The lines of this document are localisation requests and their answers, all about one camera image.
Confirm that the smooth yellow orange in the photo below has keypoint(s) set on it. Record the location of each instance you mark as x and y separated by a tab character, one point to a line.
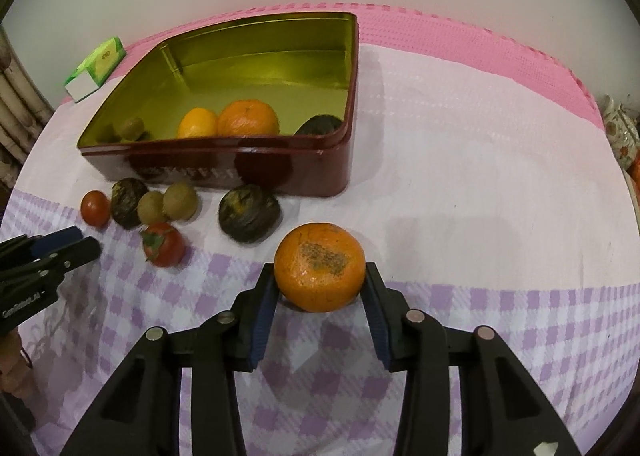
196	123

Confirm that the floral patterned object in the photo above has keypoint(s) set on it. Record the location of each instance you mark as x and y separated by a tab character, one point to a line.
620	131

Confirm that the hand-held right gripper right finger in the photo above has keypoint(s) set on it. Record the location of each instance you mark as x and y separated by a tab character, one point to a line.
377	326

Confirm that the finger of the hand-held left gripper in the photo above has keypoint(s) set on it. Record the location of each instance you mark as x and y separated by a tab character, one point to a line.
80	253
55	239

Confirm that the small red tomato with stem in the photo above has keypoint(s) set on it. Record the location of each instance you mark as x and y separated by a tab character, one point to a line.
165	246

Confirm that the mandarin orange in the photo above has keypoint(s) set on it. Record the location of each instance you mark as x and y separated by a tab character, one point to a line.
320	267
248	118

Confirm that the bamboo furniture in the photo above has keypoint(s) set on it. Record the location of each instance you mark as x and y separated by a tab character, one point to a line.
15	101

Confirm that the green tissue box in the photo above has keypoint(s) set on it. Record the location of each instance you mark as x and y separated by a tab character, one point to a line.
97	66

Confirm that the brown longan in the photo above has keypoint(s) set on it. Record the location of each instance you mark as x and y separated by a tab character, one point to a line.
129	128
151	208
181	201

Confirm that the red tin box gold inside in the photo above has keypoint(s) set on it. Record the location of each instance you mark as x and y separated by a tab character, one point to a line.
250	81

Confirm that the pink purple checked tablecloth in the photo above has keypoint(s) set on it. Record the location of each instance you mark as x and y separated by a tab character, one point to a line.
450	161

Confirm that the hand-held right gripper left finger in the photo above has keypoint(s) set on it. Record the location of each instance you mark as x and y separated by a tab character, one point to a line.
262	321

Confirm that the dark wrinkled fruit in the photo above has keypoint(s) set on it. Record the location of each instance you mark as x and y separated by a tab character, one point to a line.
127	203
320	127
248	213

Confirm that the person's left hand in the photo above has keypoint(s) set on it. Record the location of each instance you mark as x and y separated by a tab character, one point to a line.
15	366

